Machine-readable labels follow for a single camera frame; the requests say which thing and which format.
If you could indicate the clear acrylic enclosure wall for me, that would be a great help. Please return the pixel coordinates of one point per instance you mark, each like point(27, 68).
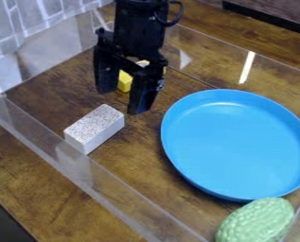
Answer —
point(120, 194)

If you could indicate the black bar on table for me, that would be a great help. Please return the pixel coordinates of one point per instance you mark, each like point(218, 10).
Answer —
point(261, 16)

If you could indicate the yellow toy block with label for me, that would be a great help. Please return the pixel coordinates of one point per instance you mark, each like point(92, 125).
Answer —
point(137, 68)

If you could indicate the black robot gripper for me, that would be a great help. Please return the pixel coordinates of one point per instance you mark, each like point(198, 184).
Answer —
point(138, 35)

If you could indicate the white speckled block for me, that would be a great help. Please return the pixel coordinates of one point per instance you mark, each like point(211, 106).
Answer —
point(92, 129)

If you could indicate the blue round tray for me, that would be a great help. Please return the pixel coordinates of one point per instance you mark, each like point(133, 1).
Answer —
point(233, 143)

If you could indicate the green bumpy toy vegetable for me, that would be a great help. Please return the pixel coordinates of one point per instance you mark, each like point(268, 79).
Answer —
point(261, 221)

